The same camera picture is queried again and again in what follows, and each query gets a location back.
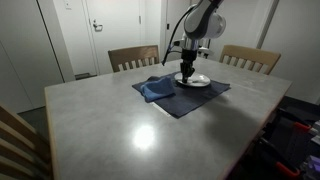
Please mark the white round plate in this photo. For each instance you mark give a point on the white round plate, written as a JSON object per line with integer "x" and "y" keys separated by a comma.
{"x": 201, "y": 79}

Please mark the silver metal fork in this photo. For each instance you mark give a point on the silver metal fork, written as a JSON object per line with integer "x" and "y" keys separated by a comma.
{"x": 197, "y": 82}

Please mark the small white wall plate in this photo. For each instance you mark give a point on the small white wall plate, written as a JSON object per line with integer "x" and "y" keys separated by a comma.
{"x": 68, "y": 4}

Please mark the narrow white door panel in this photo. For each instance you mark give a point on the narrow white door panel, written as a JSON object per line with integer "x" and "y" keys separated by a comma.
{"x": 171, "y": 10}

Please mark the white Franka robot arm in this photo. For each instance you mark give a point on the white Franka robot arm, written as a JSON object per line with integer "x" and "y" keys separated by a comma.
{"x": 203, "y": 20}

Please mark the white door with knob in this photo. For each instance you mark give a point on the white door with knob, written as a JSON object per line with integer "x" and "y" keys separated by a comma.
{"x": 243, "y": 26}

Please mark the dark blue placemat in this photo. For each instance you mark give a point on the dark blue placemat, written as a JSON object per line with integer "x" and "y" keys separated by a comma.
{"x": 193, "y": 98}

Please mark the light blue folded cloth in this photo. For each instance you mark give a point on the light blue folded cloth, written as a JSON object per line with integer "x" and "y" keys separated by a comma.
{"x": 156, "y": 89}

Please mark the small black door latch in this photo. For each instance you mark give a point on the small black door latch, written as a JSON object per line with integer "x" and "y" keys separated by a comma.
{"x": 168, "y": 26}

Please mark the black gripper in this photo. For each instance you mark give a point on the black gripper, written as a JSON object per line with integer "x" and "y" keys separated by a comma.
{"x": 189, "y": 58}

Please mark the wooden slat-back chair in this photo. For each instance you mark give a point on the wooden slat-back chair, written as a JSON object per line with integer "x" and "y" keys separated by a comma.
{"x": 250, "y": 53}
{"x": 133, "y": 53}
{"x": 16, "y": 133}

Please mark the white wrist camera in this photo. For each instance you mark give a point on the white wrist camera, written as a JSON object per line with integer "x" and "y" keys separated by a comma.
{"x": 205, "y": 52}

